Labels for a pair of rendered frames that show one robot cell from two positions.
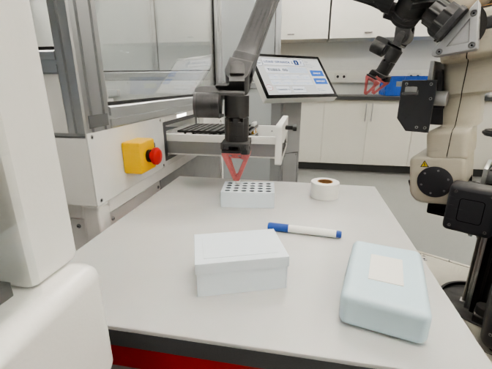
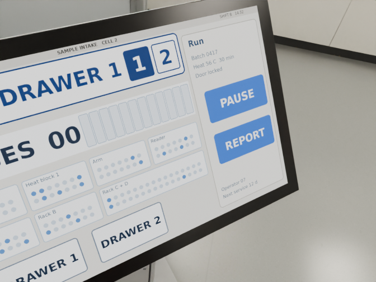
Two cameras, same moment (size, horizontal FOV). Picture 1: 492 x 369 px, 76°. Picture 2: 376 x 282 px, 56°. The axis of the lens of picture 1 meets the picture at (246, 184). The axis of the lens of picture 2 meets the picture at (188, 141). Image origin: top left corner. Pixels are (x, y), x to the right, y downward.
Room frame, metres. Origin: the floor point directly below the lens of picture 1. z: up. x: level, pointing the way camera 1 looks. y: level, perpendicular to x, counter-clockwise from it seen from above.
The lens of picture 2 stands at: (1.68, -0.33, 1.43)
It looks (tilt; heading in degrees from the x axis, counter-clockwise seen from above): 50 degrees down; 353
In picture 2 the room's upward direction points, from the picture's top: 10 degrees clockwise
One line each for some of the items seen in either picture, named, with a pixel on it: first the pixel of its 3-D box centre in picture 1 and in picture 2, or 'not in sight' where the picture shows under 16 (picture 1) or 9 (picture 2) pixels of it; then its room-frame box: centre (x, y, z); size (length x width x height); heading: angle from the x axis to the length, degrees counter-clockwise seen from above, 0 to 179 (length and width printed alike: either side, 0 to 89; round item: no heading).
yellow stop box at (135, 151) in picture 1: (140, 155); not in sight; (0.71, 0.24, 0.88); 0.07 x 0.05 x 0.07; 170
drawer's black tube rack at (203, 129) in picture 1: (220, 137); not in sight; (1.02, 0.08, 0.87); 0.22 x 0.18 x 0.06; 80
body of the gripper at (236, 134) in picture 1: (236, 132); not in sight; (0.75, 0.02, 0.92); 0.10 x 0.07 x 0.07; 176
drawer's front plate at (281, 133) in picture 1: (282, 137); not in sight; (0.98, -0.11, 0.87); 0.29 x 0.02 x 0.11; 170
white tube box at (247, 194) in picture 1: (248, 194); not in sight; (0.72, -0.01, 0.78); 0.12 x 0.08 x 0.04; 86
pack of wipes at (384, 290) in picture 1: (384, 282); not in sight; (0.35, -0.18, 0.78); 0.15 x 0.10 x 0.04; 156
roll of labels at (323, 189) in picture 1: (324, 189); not in sight; (0.75, -0.20, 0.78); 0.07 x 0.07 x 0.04
